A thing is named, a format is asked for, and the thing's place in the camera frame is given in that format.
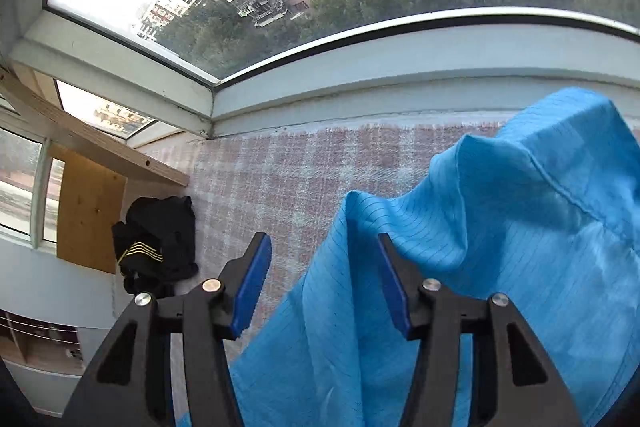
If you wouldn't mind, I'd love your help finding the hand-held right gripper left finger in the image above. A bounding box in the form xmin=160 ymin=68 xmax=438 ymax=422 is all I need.
xmin=61 ymin=232 xmax=273 ymax=427

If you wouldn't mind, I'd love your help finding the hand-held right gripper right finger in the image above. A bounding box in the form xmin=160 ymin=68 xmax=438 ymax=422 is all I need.
xmin=376 ymin=233 xmax=585 ymax=427

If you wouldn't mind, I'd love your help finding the blue zip coat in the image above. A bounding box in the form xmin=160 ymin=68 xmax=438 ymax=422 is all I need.
xmin=172 ymin=87 xmax=640 ymax=427

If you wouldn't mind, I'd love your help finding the black garment with yellow stripes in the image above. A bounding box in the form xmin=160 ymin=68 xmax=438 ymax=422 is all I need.
xmin=111 ymin=195 xmax=199 ymax=297

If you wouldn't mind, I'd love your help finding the knotty pine board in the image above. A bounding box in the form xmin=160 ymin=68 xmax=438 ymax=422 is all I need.
xmin=56 ymin=143 xmax=128 ymax=276

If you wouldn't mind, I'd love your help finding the light wooden board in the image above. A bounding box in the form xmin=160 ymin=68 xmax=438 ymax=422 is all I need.
xmin=0 ymin=67 xmax=191 ymax=188

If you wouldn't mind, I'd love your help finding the white window frame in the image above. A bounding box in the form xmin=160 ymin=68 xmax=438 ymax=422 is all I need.
xmin=0 ymin=0 xmax=640 ymax=253

